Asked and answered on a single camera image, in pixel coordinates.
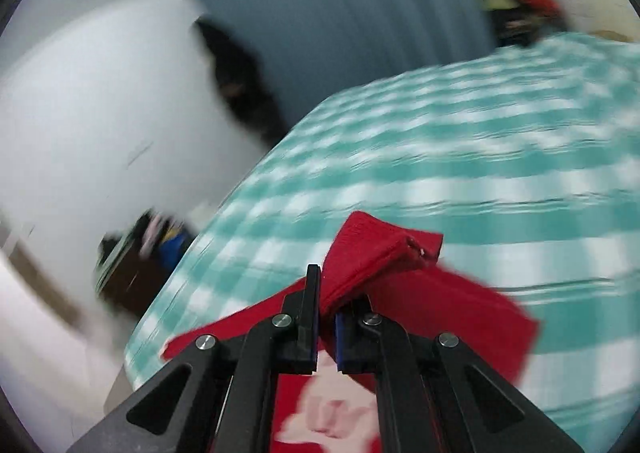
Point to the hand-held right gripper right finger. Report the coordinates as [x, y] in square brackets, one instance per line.
[342, 338]

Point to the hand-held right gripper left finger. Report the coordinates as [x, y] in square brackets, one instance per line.
[310, 333]

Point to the red knit sweater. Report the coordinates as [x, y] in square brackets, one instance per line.
[380, 258]

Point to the clothes pile with blue garment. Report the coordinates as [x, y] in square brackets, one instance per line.
[145, 258]

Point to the black hanging clothes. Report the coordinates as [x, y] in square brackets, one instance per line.
[240, 78]

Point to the clothes pile with red garment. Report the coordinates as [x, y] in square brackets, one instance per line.
[520, 15]

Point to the green white plaid bed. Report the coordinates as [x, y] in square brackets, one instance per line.
[475, 143]

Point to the blue-grey curtain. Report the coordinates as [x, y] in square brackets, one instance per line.
[360, 3]

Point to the white wall plate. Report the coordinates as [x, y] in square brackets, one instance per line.
[139, 153]

